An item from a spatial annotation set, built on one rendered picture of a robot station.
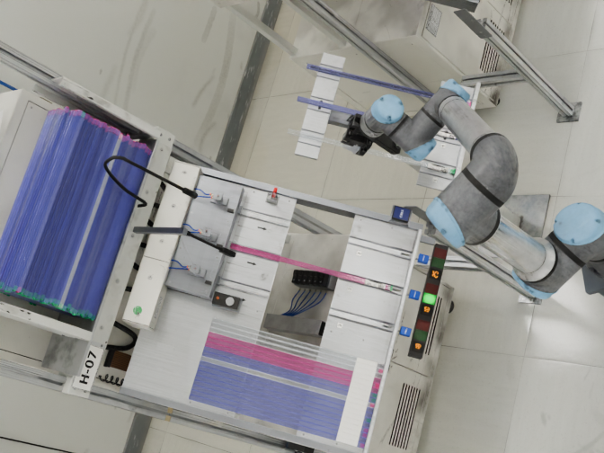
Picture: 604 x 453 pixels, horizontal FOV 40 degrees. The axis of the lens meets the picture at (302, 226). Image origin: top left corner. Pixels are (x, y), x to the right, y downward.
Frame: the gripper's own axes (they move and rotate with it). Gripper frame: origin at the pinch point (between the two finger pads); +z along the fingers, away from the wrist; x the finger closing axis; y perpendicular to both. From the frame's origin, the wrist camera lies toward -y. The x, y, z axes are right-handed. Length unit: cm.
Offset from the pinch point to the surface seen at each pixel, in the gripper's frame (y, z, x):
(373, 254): -13.6, 3.2, 28.7
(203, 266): 32, 9, 46
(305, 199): 9.6, 8.0, 17.7
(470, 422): -76, 52, 63
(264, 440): -6, 50, 88
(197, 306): 30, 15, 56
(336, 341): -10, 4, 56
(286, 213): 13.6, 10.3, 23.1
